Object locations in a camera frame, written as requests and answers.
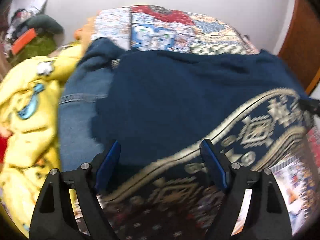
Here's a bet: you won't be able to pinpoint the yellow cartoon pyjama garment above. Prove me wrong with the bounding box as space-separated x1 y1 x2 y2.
1 44 82 237

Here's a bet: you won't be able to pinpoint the navy patterned hooded sweater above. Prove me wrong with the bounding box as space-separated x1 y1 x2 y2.
76 38 313 239

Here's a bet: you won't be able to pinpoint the blue denim jeans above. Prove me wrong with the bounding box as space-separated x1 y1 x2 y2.
58 61 113 171

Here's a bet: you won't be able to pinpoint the colourful patchwork bed quilt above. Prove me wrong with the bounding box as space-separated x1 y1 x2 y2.
82 5 319 236

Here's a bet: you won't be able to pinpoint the cluttered corner table pile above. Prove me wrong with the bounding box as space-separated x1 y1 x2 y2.
2 0 64 66

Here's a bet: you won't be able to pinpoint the orange box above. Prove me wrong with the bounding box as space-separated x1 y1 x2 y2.
11 28 37 55

